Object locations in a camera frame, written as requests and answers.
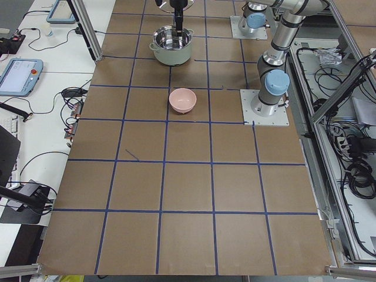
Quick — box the black monitor corner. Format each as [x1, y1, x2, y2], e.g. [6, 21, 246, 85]
[0, 126, 21, 187]

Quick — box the black cable bundle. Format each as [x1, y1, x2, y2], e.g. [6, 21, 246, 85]
[324, 117, 376, 200]

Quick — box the pale green cooking pot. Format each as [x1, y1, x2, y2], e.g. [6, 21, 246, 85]
[149, 25, 194, 66]

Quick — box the glass pot lid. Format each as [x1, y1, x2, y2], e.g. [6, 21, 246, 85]
[155, 0, 194, 14]

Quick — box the aluminium side frame rail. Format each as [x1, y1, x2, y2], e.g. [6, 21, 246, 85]
[287, 42, 375, 267]

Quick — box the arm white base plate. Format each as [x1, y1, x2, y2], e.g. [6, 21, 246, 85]
[230, 15, 268, 41]
[240, 89, 290, 127]

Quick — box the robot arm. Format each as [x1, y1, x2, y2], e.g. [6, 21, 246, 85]
[155, 1, 268, 40]
[240, 0, 330, 118]

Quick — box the aluminium frame post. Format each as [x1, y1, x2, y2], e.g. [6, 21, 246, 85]
[68, 0, 103, 62]

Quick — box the small white cup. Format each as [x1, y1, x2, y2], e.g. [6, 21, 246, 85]
[43, 22, 53, 37]

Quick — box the crumpled white paper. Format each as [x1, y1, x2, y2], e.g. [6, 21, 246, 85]
[314, 48, 343, 65]

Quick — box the pink bowl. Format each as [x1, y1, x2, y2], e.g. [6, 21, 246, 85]
[169, 88, 197, 114]

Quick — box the blue teach pendant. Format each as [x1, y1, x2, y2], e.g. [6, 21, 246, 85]
[0, 58, 44, 97]
[46, 0, 76, 24]

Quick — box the near blue teach pendant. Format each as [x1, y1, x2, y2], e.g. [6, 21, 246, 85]
[0, 58, 44, 97]

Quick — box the far blue teach pendant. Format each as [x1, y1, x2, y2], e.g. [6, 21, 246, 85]
[46, 0, 76, 24]

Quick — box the black camera stand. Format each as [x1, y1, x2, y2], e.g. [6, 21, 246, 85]
[1, 180, 56, 224]

